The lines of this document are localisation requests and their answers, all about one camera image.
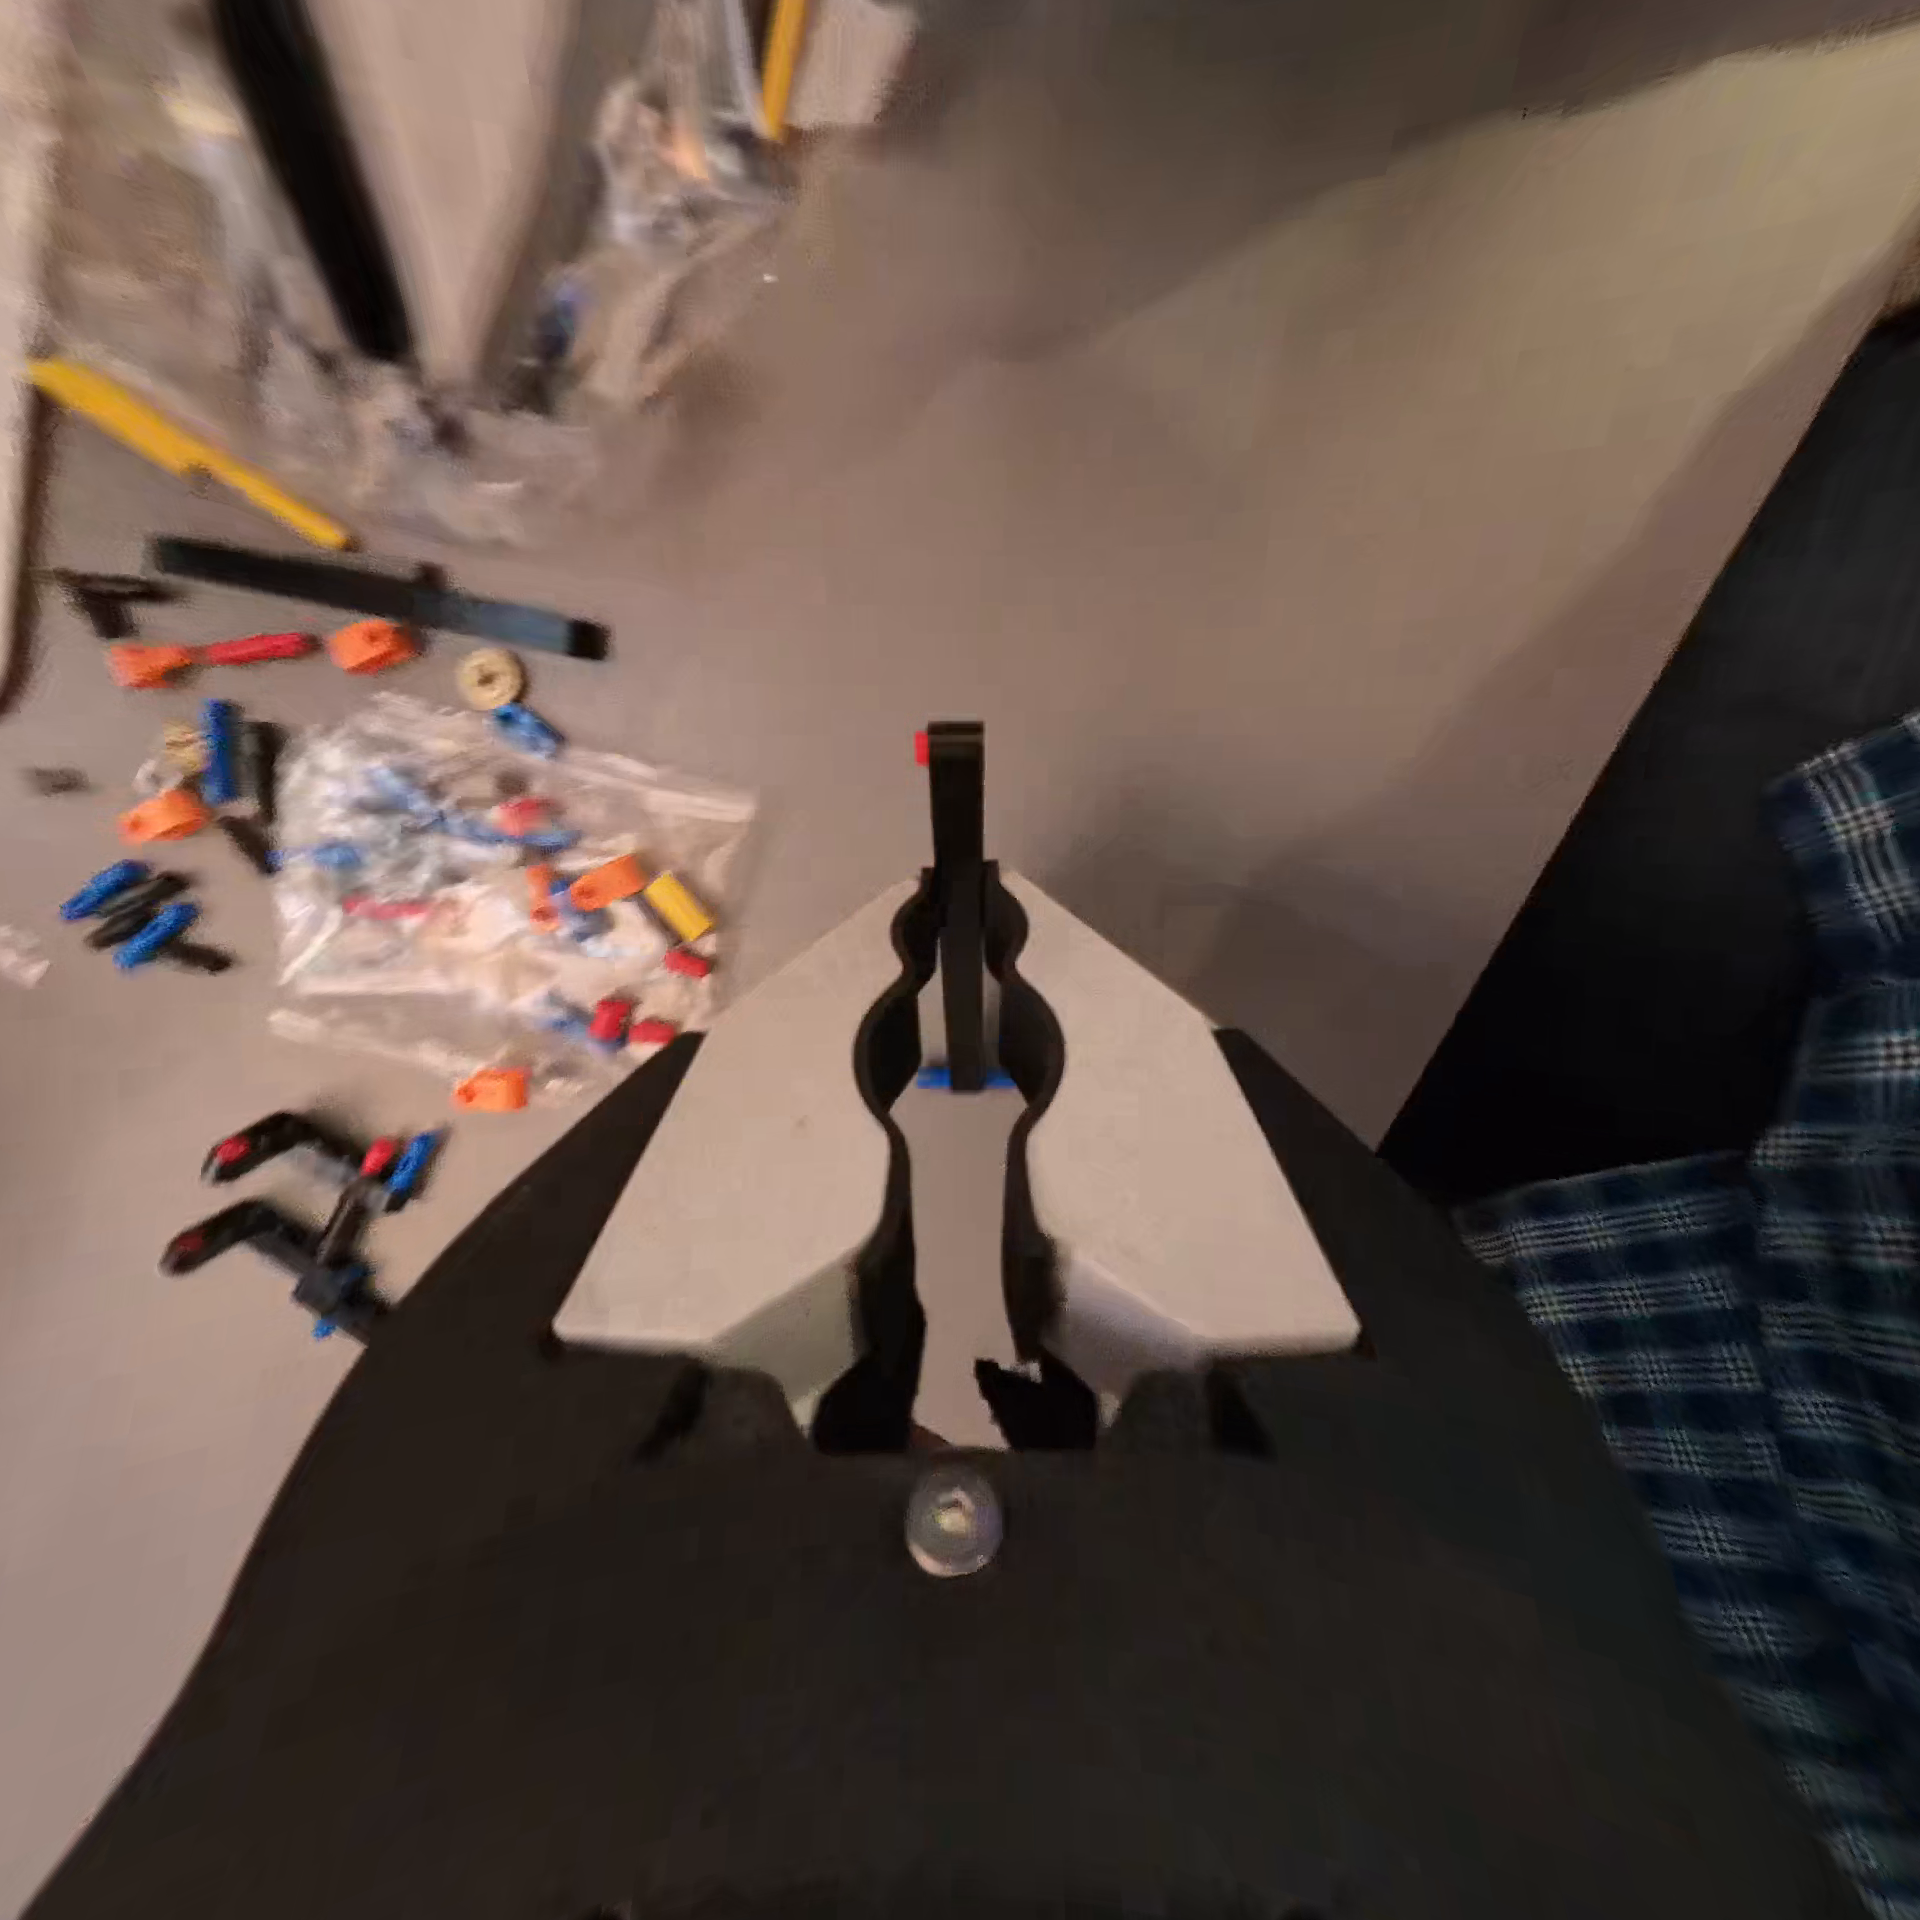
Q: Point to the person's plaid shirt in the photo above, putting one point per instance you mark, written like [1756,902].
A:
[1723,1425]

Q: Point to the tan lego gear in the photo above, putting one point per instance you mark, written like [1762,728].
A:
[180,750]

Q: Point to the long black lego beam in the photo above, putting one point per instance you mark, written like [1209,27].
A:
[374,592]

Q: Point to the black angled lego connector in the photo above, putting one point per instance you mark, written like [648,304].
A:
[113,599]

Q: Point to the orange lego connector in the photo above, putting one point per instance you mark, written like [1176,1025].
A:
[147,667]
[372,646]
[164,816]
[491,1088]

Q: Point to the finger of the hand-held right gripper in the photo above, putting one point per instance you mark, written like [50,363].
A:
[306,165]
[451,149]

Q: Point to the large clear bag grey pieces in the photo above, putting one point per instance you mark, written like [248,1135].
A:
[661,224]

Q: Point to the red lego axle pin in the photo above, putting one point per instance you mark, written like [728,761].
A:
[254,647]

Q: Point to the tan round lego bush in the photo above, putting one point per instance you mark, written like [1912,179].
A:
[491,678]

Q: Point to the long yellow lego piece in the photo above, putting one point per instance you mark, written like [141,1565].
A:
[180,451]

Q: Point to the blue lego connector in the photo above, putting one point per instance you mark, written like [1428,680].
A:
[523,729]

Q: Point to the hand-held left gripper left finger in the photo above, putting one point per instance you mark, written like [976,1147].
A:
[734,1200]

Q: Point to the black lego beam assembly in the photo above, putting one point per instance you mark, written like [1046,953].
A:
[248,1220]

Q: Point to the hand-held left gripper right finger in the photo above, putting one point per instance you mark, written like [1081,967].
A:
[1185,1200]

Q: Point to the small clear bag colourful pieces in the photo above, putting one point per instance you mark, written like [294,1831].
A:
[451,902]

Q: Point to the small clear lego piece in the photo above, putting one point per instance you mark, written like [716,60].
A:
[22,953]

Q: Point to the black beam with blue pin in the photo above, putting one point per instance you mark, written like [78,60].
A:
[955,811]

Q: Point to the person's dark trousers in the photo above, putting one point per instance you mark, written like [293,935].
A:
[1620,932]

